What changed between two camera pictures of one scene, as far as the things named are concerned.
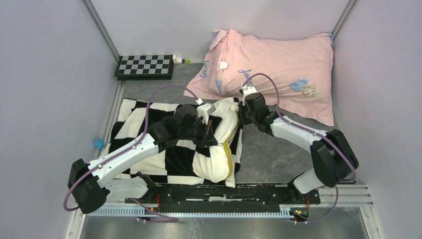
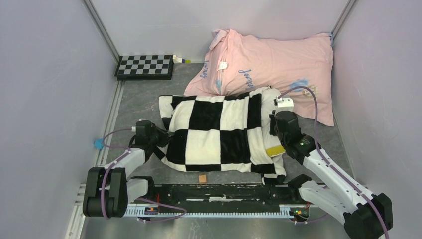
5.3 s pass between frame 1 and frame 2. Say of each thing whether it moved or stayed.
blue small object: stayed
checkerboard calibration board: stayed
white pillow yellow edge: moved
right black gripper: moved
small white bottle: stayed
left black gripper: moved
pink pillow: stayed
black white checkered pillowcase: moved
